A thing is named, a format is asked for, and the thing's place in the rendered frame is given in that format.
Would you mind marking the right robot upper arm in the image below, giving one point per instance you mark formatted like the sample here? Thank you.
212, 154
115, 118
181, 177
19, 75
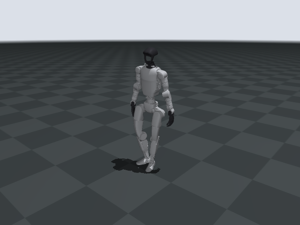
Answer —
137, 85

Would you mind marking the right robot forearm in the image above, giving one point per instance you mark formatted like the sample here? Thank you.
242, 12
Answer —
135, 95

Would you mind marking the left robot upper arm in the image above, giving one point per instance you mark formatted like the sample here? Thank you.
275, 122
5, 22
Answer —
162, 75

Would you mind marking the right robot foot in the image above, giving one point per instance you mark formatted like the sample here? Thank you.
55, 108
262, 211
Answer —
143, 161

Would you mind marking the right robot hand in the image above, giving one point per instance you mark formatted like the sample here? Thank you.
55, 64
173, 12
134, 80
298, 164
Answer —
133, 108

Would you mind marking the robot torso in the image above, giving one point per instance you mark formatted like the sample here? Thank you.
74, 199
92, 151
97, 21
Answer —
151, 85

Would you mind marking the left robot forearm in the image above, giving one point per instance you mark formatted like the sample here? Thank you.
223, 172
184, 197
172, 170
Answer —
169, 104

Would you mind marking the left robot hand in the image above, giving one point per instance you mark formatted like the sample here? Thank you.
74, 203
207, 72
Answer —
171, 118

